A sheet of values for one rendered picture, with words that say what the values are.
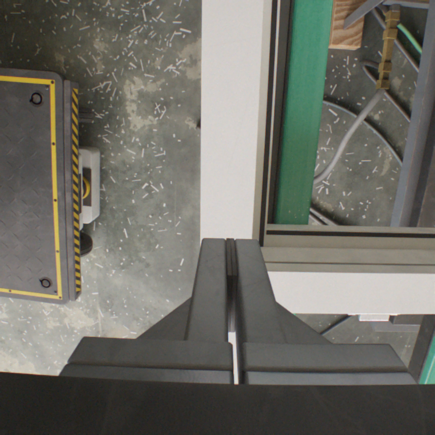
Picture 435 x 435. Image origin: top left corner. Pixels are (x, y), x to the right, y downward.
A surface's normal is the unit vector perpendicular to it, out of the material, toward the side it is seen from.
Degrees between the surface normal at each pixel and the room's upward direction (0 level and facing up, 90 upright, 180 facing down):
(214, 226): 0
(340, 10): 0
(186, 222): 0
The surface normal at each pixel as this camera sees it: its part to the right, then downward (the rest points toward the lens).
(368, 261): 0.02, -0.96
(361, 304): -0.02, 0.29
